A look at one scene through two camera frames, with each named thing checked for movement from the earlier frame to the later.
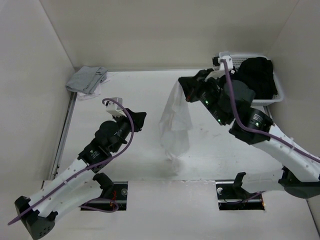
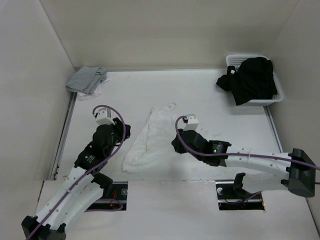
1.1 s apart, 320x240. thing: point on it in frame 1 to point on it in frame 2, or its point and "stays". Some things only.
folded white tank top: x=83 y=96 stays
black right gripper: x=192 y=85 to x=177 y=148
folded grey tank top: x=87 y=79 stays
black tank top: x=257 y=73 stays
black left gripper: x=138 y=119 to x=119 y=127
